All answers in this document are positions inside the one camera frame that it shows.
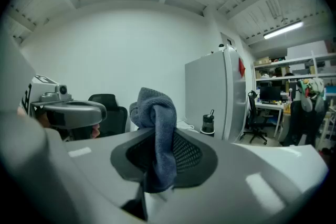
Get red paper decoration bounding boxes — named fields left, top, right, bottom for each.
left=238, top=57, right=246, bottom=78

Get person's left hand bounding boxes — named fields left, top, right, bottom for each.
left=36, top=112, right=101, bottom=141

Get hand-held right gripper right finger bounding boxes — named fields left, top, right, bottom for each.
left=144, top=129, right=329, bottom=224

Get white shelving unit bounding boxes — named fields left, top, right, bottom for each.
left=253, top=51, right=336, bottom=87

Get white tangled cables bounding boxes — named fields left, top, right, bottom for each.
left=177, top=120, right=201, bottom=133

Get pale clothing bundle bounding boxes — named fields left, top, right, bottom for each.
left=296, top=77, right=327, bottom=111

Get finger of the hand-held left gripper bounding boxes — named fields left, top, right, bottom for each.
left=43, top=100, right=108, bottom=130

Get white office desk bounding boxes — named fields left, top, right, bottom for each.
left=254, top=101, right=285, bottom=140

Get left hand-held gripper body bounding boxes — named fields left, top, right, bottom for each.
left=20, top=73, right=61, bottom=116

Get black computer monitor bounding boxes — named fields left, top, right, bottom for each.
left=259, top=86, right=282, bottom=103

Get fluorescent tube light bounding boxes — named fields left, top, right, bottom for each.
left=263, top=21, right=304, bottom=40

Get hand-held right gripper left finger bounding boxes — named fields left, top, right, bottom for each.
left=64, top=127, right=156, bottom=210

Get black padded office chair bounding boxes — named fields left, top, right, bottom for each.
left=88, top=93, right=129, bottom=138

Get black insulated bottle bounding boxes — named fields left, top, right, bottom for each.
left=201, top=109, right=216, bottom=138

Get grey refrigerator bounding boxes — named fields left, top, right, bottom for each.
left=184, top=44, right=247, bottom=143

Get grey cloth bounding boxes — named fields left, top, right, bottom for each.
left=129, top=87, right=179, bottom=194

